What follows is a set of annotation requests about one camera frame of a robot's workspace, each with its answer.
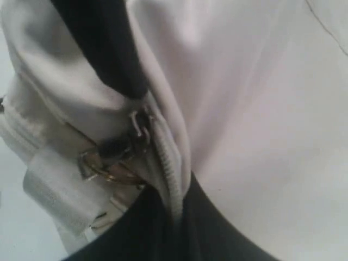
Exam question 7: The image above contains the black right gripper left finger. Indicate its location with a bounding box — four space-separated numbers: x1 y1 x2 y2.
53 0 148 100

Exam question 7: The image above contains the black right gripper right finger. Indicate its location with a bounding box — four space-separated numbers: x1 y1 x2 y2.
64 173 237 261

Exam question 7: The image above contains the cream white duffel bag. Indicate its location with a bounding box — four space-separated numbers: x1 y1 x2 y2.
1 1 347 260

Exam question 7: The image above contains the metal key ring zipper pull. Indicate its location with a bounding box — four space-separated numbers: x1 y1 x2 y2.
77 109 151 187

